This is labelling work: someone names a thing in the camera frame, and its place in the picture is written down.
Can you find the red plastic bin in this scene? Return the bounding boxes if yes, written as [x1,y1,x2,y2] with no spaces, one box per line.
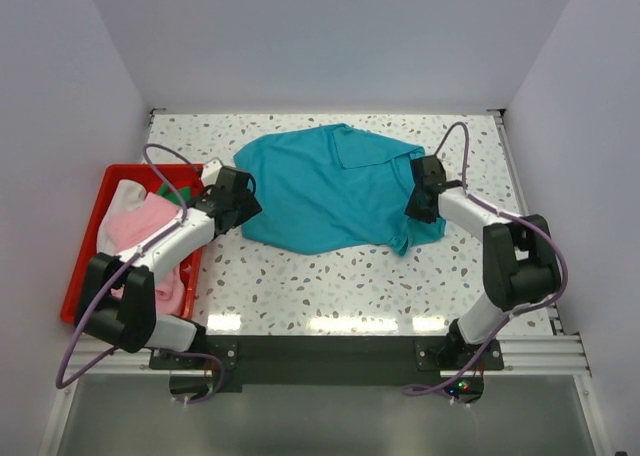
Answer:
[60,164,203,324]

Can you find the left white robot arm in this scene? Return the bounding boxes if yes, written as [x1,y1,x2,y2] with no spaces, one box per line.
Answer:
[74,160,262,368]

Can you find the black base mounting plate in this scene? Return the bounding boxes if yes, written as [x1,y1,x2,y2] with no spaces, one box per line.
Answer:
[149,335,476,394]

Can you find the green and red garment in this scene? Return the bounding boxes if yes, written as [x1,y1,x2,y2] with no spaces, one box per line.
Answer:
[155,183,194,206]

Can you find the white t shirt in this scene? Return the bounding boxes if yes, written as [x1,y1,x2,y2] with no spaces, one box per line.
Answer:
[96,179,147,254]

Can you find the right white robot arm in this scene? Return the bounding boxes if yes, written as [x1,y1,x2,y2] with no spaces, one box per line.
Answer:
[405,156,562,369]

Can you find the pink t shirt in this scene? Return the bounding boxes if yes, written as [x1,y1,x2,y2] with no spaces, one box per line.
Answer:
[98,193,185,316]

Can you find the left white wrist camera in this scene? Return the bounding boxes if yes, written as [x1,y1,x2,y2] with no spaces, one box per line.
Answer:
[200,158,223,186]

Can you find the aluminium frame rail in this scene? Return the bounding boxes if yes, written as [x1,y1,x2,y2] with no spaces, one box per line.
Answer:
[87,335,591,376]

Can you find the teal t shirt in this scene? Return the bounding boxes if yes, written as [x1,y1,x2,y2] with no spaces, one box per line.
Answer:
[234,124,446,256]

